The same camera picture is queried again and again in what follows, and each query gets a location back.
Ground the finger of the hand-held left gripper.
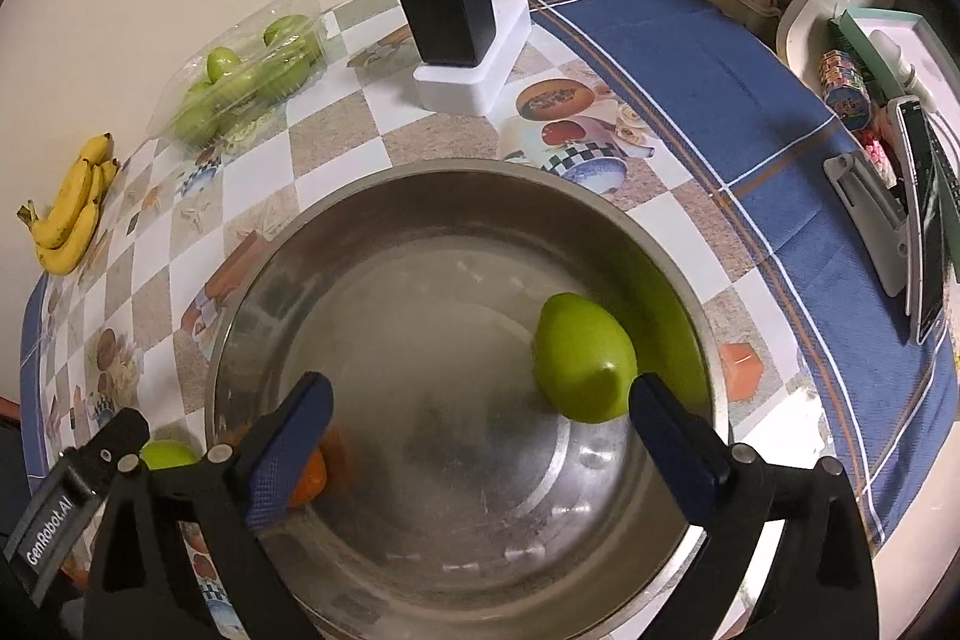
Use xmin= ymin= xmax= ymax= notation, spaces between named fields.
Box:
xmin=64 ymin=407 xmax=149 ymax=498

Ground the black power adapter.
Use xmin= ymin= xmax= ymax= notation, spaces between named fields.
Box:
xmin=395 ymin=0 xmax=497 ymax=69

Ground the green box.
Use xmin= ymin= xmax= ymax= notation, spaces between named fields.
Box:
xmin=829 ymin=6 xmax=940 ymax=101

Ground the stainless steel bowl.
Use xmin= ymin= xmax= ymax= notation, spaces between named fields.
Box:
xmin=204 ymin=158 xmax=732 ymax=640

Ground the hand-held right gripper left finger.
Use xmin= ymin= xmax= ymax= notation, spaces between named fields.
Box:
xmin=82 ymin=372 xmax=335 ymax=640

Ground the white power strip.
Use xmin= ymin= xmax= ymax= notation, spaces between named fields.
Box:
xmin=412 ymin=0 xmax=532 ymax=116

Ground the cluster of small green jujubes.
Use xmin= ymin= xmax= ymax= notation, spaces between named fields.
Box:
xmin=171 ymin=14 xmax=325 ymax=146

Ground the green mango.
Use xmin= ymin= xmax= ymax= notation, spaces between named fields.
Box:
xmin=141 ymin=439 xmax=200 ymax=471
xmin=532 ymin=293 xmax=638 ymax=422

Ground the clear plastic clamshell container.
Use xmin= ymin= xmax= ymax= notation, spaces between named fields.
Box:
xmin=146 ymin=0 xmax=331 ymax=150

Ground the stack of colourful tape rolls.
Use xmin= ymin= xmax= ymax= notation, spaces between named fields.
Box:
xmin=817 ymin=47 xmax=875 ymax=129

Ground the orange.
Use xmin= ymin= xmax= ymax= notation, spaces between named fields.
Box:
xmin=287 ymin=437 xmax=331 ymax=510

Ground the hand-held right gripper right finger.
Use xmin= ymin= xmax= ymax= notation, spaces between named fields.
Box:
xmin=630 ymin=374 xmax=880 ymax=640

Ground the white bottle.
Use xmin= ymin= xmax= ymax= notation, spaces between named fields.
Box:
xmin=868 ymin=29 xmax=938 ymax=112

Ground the yellow banana bunch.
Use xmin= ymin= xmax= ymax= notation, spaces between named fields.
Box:
xmin=18 ymin=132 xmax=121 ymax=276

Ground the pink packet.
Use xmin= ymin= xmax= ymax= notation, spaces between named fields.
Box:
xmin=861 ymin=119 xmax=902 ymax=187

